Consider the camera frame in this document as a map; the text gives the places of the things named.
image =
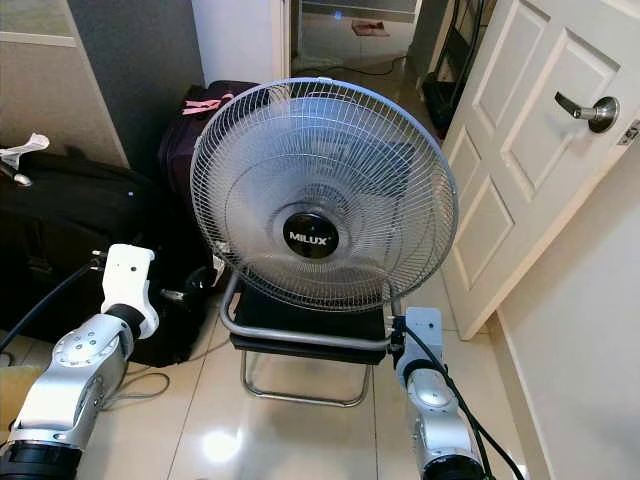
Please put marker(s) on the black metal rack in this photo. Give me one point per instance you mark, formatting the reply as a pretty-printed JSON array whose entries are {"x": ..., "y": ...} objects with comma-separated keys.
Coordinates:
[{"x": 445, "y": 95}]

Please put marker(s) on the black seat metal frame chair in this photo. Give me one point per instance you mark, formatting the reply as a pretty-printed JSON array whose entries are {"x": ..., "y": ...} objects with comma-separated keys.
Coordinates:
[{"x": 305, "y": 330}]

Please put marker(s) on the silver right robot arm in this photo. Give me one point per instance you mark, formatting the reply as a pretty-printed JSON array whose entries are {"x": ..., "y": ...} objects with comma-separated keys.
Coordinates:
[{"x": 440, "y": 420}]

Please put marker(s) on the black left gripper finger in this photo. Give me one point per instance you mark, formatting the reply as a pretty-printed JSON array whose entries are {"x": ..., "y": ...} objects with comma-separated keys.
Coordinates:
[{"x": 200, "y": 284}]

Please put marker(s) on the large black suitcase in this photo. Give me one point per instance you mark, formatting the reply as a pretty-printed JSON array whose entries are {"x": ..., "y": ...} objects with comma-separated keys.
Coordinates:
[{"x": 60, "y": 230}]

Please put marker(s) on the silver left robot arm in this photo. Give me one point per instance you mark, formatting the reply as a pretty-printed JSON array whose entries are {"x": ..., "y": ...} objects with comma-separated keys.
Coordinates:
[{"x": 75, "y": 390}]

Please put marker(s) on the white paper luggage tag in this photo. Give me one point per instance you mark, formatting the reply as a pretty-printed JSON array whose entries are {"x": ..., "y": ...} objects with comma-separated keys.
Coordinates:
[{"x": 22, "y": 152}]

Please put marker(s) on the dark purple suitcase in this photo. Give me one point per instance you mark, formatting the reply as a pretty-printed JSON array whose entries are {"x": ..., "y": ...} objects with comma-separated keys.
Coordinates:
[{"x": 185, "y": 160}]

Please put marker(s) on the small white luggage tag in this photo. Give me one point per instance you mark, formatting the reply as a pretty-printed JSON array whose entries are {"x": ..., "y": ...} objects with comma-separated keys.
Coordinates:
[{"x": 214, "y": 258}]

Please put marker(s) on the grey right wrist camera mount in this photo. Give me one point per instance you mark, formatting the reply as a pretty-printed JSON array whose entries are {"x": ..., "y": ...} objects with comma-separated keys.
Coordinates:
[{"x": 423, "y": 330}]

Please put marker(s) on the pink luggage tag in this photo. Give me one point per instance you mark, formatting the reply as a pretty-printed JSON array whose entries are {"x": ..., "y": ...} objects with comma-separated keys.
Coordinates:
[{"x": 205, "y": 105}]

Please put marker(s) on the white panelled door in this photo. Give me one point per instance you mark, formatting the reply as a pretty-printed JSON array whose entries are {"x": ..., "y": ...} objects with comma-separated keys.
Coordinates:
[{"x": 530, "y": 190}]

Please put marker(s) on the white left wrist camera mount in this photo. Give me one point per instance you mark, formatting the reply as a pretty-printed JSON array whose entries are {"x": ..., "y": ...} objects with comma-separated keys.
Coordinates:
[{"x": 128, "y": 275}]

